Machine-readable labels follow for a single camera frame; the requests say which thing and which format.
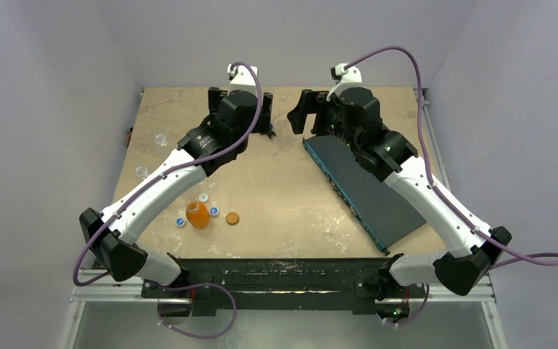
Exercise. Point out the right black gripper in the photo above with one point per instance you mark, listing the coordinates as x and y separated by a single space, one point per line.
314 114

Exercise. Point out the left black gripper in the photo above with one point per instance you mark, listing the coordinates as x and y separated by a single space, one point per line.
262 126

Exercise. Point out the blue white bottle cap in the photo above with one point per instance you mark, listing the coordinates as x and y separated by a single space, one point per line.
214 211

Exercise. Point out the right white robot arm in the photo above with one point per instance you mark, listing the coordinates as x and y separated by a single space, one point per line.
354 118

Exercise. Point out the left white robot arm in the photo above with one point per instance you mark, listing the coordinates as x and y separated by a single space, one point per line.
113 232

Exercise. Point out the clear bottle far left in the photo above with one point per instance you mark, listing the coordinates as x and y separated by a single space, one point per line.
160 140

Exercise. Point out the clear bottle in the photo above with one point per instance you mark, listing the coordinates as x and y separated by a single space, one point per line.
160 140
142 172

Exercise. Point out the orange bottle cap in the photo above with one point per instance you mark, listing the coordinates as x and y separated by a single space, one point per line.
232 218

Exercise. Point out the orange juice bottle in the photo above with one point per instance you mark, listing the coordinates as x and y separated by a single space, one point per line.
197 214

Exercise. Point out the clear bottle near left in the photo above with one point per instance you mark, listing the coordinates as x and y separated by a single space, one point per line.
142 172

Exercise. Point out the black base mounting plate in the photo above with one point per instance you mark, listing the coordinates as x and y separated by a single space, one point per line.
361 286

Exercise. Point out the blue handled pliers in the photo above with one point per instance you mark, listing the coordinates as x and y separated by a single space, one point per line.
271 133

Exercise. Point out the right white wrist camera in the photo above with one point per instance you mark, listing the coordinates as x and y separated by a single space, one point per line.
344 78

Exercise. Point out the dark network switch box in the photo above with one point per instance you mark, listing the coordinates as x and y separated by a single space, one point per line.
384 215

